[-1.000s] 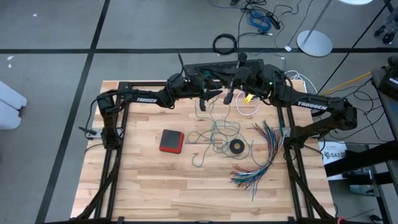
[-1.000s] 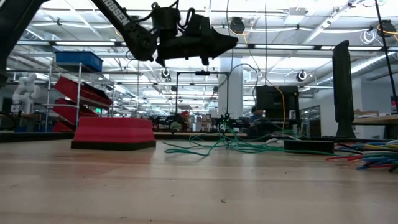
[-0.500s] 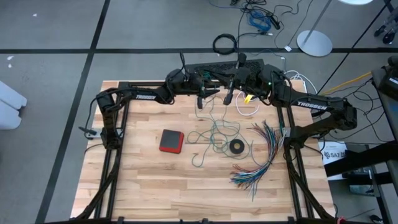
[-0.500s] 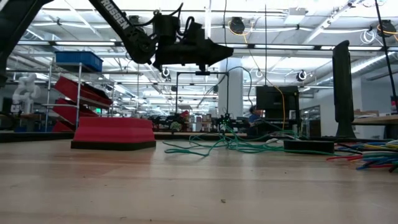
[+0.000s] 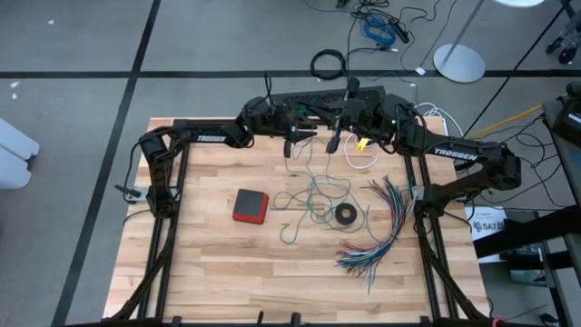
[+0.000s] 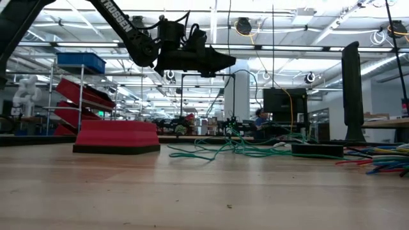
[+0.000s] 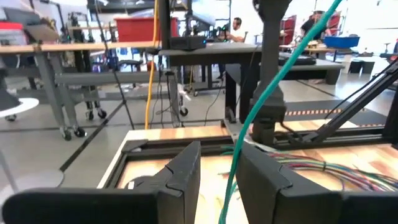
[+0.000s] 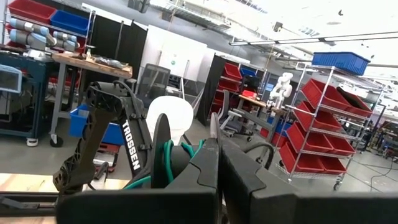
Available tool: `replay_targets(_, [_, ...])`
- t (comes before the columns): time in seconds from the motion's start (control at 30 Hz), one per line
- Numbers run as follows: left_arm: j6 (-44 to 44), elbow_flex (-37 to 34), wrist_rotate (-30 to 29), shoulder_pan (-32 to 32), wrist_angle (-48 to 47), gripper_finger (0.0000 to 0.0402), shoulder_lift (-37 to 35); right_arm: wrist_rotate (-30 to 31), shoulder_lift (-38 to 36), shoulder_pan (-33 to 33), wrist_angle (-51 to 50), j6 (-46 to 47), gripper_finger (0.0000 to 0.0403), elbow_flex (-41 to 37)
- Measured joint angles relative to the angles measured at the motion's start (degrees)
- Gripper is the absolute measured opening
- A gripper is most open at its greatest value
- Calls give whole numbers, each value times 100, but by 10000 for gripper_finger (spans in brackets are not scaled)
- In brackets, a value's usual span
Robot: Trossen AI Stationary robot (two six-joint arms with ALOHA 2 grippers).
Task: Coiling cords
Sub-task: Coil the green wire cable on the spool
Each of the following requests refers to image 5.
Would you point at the grey lamp stand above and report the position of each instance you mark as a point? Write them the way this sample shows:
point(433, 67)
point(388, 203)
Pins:
point(458, 63)

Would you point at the white printed sign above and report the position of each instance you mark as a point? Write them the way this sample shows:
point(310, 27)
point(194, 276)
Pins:
point(488, 222)

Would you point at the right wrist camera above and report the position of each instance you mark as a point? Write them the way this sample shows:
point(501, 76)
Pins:
point(352, 84)

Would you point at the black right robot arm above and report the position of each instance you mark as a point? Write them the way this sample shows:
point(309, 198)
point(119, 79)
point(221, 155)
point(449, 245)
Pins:
point(454, 152)

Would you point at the small yellow tag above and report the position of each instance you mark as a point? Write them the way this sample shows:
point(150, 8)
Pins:
point(361, 144)

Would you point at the black metal stand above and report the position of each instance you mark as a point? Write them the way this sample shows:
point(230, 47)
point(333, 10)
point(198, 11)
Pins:
point(526, 231)

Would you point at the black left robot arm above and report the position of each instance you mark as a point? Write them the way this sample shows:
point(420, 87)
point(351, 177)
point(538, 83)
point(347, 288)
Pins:
point(209, 136)

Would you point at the black perforated computer case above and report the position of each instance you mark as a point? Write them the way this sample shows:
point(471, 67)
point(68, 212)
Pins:
point(318, 96)

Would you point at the red box with black base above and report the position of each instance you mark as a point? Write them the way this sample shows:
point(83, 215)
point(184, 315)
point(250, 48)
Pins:
point(250, 206)

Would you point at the white bulky object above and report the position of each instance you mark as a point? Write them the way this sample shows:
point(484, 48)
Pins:
point(16, 154)

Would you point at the black flat reel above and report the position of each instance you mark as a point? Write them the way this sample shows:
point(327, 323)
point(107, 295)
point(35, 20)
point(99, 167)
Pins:
point(346, 214)

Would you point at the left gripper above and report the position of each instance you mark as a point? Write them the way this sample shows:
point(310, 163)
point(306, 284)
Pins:
point(281, 121)

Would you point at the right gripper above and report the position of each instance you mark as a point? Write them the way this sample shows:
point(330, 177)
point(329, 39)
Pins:
point(356, 115)

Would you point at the grey metal mounting bracket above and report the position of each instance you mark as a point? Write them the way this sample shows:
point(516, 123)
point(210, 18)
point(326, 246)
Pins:
point(418, 193)

